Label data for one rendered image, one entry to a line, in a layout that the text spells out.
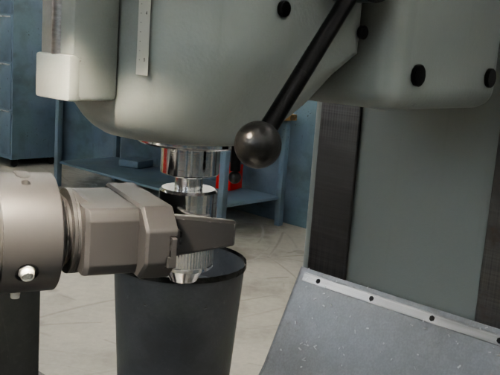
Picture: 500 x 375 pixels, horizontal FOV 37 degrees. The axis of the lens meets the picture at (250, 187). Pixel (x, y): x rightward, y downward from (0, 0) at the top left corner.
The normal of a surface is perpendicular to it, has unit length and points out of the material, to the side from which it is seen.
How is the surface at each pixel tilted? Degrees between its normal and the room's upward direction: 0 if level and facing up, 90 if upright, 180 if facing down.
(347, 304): 63
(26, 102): 90
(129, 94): 93
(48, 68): 90
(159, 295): 94
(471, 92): 99
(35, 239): 82
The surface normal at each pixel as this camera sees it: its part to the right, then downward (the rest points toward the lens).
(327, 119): -0.68, 0.09
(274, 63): 0.67, 0.48
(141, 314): -0.40, 0.21
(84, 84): 0.73, 0.18
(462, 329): -0.57, -0.37
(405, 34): 0.35, 0.20
